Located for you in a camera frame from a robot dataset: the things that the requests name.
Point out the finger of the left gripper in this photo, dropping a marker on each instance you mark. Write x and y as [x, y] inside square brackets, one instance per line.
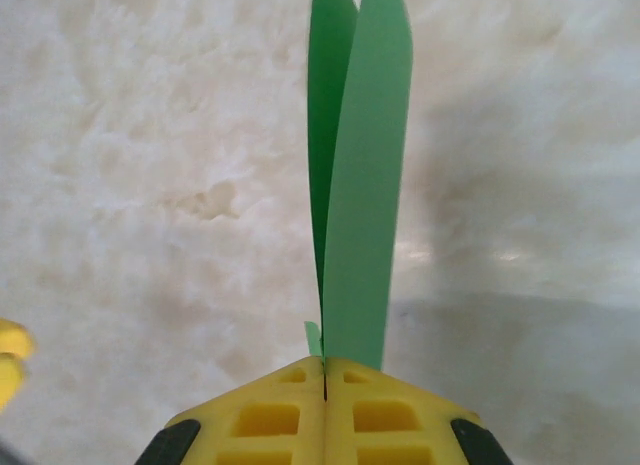
[15, 340]
[11, 380]

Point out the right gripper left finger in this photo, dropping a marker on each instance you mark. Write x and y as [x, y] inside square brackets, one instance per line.
[265, 425]

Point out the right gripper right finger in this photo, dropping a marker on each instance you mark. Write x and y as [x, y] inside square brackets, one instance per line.
[390, 425]

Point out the green paper sheet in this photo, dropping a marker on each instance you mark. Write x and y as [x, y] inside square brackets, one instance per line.
[370, 185]

